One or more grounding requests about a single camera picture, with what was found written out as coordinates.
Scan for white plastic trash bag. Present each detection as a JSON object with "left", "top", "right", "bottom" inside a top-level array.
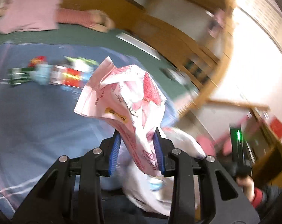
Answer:
[{"left": 115, "top": 127, "right": 206, "bottom": 216}]

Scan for light blue cloth wipe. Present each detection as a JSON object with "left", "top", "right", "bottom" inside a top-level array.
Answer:
[{"left": 29, "top": 64, "right": 53, "bottom": 85}]

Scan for red cigarette box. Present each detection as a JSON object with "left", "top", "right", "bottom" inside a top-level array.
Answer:
[{"left": 49, "top": 65, "right": 84, "bottom": 88}]

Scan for pink strawberry snack bag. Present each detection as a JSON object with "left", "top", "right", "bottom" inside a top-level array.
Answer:
[{"left": 74, "top": 57, "right": 166, "bottom": 176}]

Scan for person's right hand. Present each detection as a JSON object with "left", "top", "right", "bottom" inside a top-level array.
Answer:
[{"left": 236, "top": 176, "right": 255, "bottom": 202}]

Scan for blue striped blanket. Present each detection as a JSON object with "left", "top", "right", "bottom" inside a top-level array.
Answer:
[{"left": 0, "top": 43, "right": 165, "bottom": 218}]

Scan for green bed sheet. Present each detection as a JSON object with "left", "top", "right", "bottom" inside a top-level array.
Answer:
[{"left": 0, "top": 24, "right": 197, "bottom": 100}]

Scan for dark green snack bag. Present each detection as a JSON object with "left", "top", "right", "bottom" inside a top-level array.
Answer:
[{"left": 8, "top": 67, "right": 35, "bottom": 86}]

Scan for red crumpled wrapper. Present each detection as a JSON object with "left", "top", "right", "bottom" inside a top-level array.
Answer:
[{"left": 28, "top": 56, "right": 47, "bottom": 67}]

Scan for green paper scrap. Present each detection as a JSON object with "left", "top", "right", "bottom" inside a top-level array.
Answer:
[{"left": 64, "top": 56, "right": 99, "bottom": 73}]

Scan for red striped plush doll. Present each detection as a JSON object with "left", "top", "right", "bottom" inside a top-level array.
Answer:
[{"left": 56, "top": 8, "right": 115, "bottom": 33}]

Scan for pink pillow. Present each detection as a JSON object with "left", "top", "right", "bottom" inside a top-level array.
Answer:
[{"left": 0, "top": 0, "right": 62, "bottom": 34}]

